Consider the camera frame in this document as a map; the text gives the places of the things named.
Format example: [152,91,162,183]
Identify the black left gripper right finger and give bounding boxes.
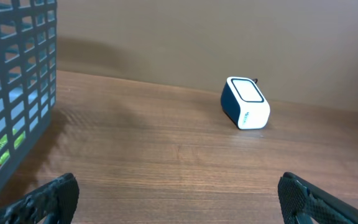
[278,172,358,224]

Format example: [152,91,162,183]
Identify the white barcode scanner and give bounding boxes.
[221,77,270,130]

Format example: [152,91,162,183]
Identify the grey plastic mesh basket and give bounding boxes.
[0,0,57,191]

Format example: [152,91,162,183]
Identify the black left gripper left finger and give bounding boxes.
[0,173,80,224]

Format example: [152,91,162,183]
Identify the green snack bag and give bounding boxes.
[0,131,25,168]

